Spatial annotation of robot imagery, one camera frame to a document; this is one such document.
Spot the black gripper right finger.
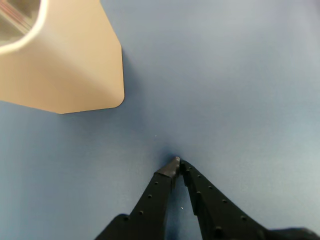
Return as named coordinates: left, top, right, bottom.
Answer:
left=179, top=161, right=270, bottom=240

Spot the beige square box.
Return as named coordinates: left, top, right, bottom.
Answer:
left=0, top=0, right=125, bottom=115

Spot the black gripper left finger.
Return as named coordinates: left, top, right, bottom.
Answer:
left=94, top=156, right=181, bottom=240

